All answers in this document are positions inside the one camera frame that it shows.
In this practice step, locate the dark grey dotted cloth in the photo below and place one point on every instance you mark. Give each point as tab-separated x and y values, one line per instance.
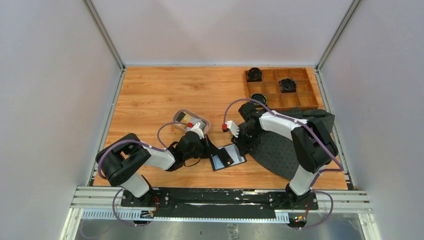
276	153

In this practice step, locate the black credit card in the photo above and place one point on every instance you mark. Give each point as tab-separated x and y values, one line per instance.
224	157

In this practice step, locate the black rolled belt middle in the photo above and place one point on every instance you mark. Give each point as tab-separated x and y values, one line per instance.
288	85

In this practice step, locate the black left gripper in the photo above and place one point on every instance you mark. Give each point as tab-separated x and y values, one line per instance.
210	148

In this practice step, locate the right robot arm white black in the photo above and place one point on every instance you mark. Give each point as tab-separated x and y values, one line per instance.
313	146

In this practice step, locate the pink oval card tray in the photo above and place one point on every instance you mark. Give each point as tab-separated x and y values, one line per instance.
206	125

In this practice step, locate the black rolled belt green pattern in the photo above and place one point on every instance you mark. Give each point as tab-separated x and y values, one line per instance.
259	99

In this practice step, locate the black rolled belt top left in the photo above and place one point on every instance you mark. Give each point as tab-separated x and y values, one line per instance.
254	75

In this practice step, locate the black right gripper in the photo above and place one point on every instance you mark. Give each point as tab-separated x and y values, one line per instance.
246	148

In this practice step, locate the black card holder wallet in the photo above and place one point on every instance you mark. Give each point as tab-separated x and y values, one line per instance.
233	151

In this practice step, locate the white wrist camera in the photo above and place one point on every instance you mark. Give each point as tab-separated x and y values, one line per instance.
232	127
197	128

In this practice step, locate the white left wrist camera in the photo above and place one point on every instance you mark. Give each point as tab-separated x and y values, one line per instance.
197	128

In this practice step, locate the aluminium frame rail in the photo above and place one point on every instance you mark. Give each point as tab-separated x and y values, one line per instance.
101	197

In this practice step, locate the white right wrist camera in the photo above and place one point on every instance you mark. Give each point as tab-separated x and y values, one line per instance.
232	127

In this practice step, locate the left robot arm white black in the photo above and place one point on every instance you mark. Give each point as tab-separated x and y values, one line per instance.
119	163

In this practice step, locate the wooden compartment tray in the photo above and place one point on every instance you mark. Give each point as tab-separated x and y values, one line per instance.
305	98

